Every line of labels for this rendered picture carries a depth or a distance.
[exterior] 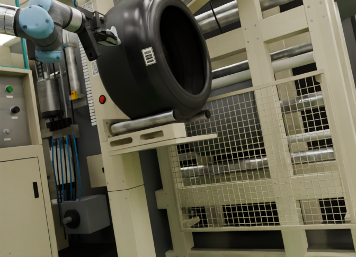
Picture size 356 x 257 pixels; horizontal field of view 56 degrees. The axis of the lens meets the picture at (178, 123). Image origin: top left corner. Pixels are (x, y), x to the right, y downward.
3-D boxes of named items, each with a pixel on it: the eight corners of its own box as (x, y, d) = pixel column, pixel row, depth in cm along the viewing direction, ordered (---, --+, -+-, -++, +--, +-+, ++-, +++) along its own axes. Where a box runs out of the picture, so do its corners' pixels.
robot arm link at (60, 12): (24, 22, 100) (26, -6, 101) (56, 33, 109) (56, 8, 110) (41, 16, 96) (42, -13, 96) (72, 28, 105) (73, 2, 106)
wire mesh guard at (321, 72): (179, 232, 189) (158, 110, 194) (181, 231, 191) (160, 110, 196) (357, 228, 142) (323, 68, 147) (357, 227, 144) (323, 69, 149)
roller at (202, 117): (146, 122, 174) (151, 123, 178) (147, 131, 173) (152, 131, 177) (205, 108, 156) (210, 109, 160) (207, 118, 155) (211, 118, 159)
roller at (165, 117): (116, 127, 154) (115, 135, 152) (109, 123, 151) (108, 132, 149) (180, 111, 136) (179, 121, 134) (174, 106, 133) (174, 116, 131)
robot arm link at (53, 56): (28, 52, 93) (29, 14, 95) (37, 63, 104) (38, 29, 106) (58, 54, 95) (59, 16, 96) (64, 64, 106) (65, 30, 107)
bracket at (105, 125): (101, 142, 147) (97, 120, 148) (154, 136, 181) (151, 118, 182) (106, 141, 146) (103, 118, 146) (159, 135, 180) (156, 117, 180)
